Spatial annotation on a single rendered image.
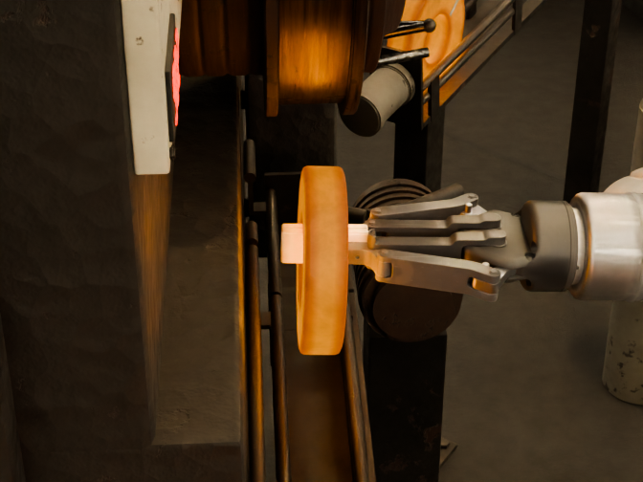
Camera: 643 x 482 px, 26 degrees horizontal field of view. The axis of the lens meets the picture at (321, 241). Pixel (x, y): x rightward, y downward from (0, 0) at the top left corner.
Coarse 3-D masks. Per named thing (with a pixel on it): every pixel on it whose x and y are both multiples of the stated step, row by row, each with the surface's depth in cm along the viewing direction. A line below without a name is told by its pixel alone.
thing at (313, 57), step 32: (288, 0) 100; (320, 0) 100; (352, 0) 100; (288, 32) 102; (320, 32) 102; (352, 32) 102; (288, 64) 106; (320, 64) 106; (352, 64) 104; (288, 96) 112; (320, 96) 112; (352, 96) 109
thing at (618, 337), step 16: (640, 112) 204; (640, 128) 204; (640, 144) 205; (640, 160) 206; (624, 304) 219; (640, 304) 217; (624, 320) 220; (640, 320) 218; (608, 336) 227; (624, 336) 221; (640, 336) 219; (608, 352) 227; (624, 352) 223; (640, 352) 221; (608, 368) 228; (624, 368) 224; (640, 368) 223; (608, 384) 229; (624, 384) 226; (640, 384) 224; (624, 400) 227; (640, 400) 226
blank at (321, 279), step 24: (312, 168) 112; (336, 168) 112; (312, 192) 108; (336, 192) 108; (312, 216) 107; (336, 216) 107; (312, 240) 106; (336, 240) 106; (312, 264) 106; (336, 264) 106; (312, 288) 106; (336, 288) 106; (312, 312) 107; (336, 312) 107; (312, 336) 109; (336, 336) 109
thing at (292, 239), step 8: (288, 232) 111; (296, 232) 112; (352, 232) 112; (360, 232) 112; (288, 240) 112; (296, 240) 112; (352, 240) 112; (360, 240) 112; (288, 248) 112; (296, 248) 112; (280, 256) 113; (288, 256) 113; (296, 256) 113
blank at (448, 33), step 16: (416, 0) 172; (432, 0) 174; (448, 0) 178; (416, 16) 172; (432, 16) 175; (448, 16) 179; (464, 16) 183; (432, 32) 182; (448, 32) 181; (400, 48) 173; (416, 48) 174; (432, 48) 182; (448, 48) 182; (432, 64) 180
